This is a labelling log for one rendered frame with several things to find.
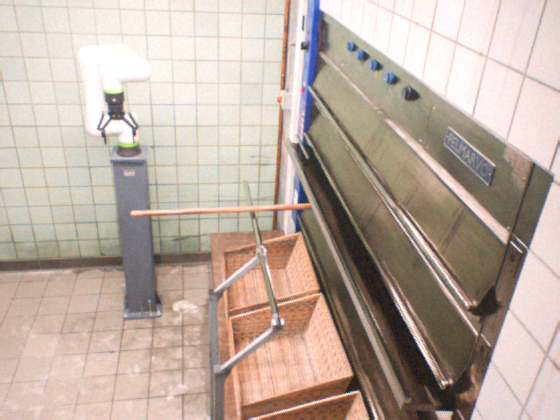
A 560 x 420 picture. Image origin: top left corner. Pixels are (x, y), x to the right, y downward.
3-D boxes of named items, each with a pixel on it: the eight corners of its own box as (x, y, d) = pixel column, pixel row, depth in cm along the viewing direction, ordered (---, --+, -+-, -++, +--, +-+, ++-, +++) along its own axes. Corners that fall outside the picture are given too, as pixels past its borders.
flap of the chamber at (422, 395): (284, 145, 289) (318, 150, 294) (400, 410, 136) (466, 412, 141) (285, 141, 288) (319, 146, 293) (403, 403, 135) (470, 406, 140)
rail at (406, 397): (285, 141, 288) (289, 141, 289) (403, 403, 135) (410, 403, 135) (286, 137, 287) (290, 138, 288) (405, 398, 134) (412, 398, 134)
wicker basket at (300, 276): (298, 268, 328) (302, 230, 314) (317, 330, 279) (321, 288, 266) (221, 271, 321) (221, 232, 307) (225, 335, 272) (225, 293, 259)
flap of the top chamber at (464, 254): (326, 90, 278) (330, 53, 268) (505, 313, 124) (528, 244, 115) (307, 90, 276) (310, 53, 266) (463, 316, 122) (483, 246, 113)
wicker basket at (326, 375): (318, 332, 278) (323, 290, 265) (348, 420, 230) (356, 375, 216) (226, 339, 269) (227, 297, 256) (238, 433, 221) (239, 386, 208)
